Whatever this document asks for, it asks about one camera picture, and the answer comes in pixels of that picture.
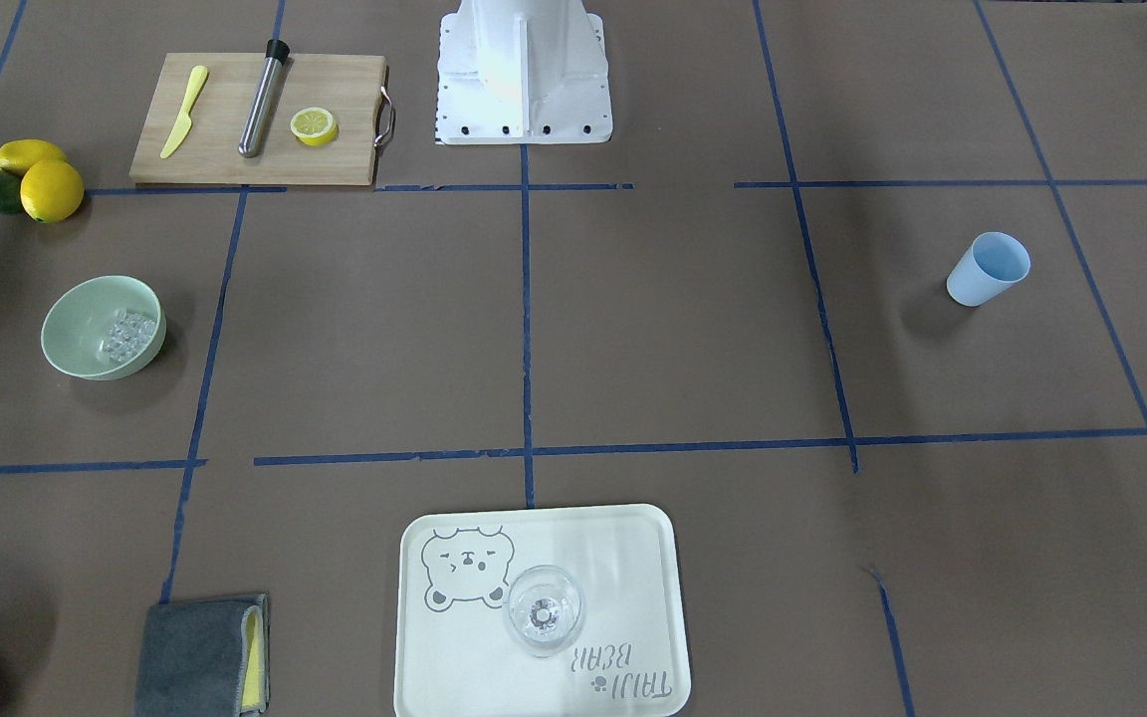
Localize green bowl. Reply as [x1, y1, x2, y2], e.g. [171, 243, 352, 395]
[40, 274, 167, 381]

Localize ice cubes in green bowl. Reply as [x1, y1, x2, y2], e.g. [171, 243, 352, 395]
[99, 310, 158, 364]

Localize clear wine glass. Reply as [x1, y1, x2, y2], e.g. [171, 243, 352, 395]
[505, 566, 587, 658]

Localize whole yellow lemon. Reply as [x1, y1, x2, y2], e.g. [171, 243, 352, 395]
[19, 159, 86, 224]

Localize wooden cutting board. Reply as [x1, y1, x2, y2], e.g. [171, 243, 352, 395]
[130, 53, 388, 186]

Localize grey folded cloth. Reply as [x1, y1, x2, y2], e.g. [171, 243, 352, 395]
[132, 592, 270, 716]

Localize white bear tray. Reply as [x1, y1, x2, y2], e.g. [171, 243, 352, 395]
[395, 504, 692, 716]

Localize lemon half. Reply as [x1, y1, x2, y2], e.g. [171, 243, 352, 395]
[290, 108, 340, 148]

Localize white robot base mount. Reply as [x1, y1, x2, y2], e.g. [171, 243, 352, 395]
[434, 1, 614, 146]

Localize light blue plastic cup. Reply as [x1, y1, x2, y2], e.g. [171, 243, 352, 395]
[946, 232, 1032, 307]

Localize yellow plastic knife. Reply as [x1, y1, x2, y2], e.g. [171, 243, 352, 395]
[159, 65, 209, 159]

